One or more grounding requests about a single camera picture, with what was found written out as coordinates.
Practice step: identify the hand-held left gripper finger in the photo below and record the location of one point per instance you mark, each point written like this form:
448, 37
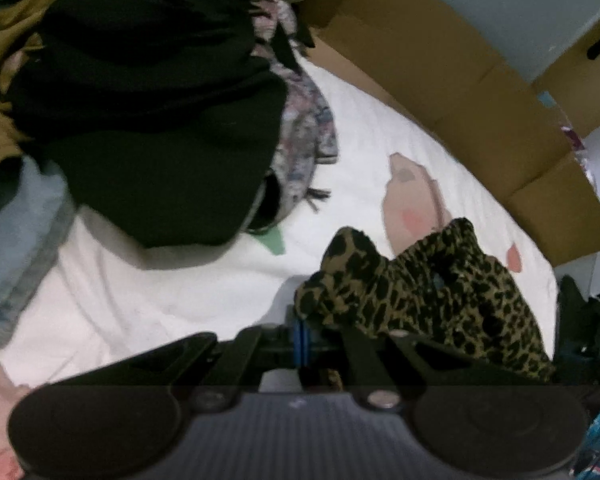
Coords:
308, 347
297, 346

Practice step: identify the plastic bottle with label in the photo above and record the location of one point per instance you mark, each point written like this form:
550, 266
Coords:
575, 140

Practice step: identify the mustard yellow garment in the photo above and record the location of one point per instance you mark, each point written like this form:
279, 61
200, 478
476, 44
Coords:
0, 55

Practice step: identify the light blue denim garment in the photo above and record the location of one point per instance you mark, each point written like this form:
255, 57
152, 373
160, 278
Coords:
10, 240

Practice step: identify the white bear print bedsheet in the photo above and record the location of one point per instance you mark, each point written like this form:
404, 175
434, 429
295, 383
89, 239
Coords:
180, 280

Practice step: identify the black garment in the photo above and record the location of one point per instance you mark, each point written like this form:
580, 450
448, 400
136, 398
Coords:
155, 110

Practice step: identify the dark bags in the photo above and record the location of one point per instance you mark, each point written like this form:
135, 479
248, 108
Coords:
580, 320

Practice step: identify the leopard print garment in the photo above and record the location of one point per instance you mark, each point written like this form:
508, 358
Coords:
420, 280

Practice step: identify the brown cardboard sheet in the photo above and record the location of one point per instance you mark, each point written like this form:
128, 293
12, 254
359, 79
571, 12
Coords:
430, 60

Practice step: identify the floral patterned garment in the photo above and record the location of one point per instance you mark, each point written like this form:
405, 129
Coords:
305, 125

